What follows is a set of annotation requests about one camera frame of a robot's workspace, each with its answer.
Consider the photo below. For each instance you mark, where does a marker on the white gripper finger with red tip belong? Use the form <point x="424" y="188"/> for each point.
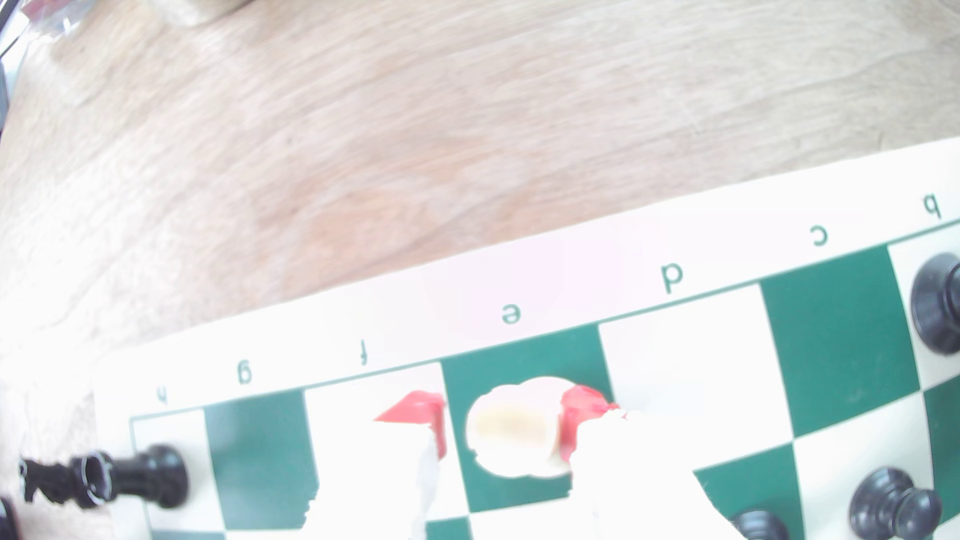
<point x="622" y="472"/>
<point x="420" y="412"/>

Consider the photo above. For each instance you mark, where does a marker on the white chess pawn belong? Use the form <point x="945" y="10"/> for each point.
<point x="514" y="431"/>

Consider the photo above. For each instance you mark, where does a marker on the black chess pawn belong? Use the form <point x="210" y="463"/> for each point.
<point x="892" y="506"/>
<point x="759" y="527"/>

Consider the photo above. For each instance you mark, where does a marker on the green and white chess mat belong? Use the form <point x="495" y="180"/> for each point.
<point x="712" y="337"/>

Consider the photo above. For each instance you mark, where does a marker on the black chess rook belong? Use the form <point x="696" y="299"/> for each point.
<point x="146" y="476"/>

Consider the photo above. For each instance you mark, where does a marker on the black chess king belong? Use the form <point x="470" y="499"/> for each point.
<point x="937" y="304"/>

